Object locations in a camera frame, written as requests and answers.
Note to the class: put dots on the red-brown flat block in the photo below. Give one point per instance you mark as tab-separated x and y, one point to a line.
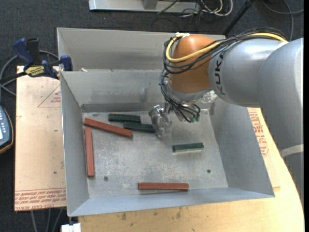
163	186
89	153
107	127

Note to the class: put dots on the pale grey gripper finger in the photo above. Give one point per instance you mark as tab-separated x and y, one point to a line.
165	128
154	120

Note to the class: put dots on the dark green flat block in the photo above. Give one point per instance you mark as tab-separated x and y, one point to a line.
124	118
138	127
188	147

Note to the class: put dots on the brown cardboard board red print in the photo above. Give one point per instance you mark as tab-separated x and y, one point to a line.
38	141

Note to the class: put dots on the grey metal bin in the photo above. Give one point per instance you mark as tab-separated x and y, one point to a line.
149	163

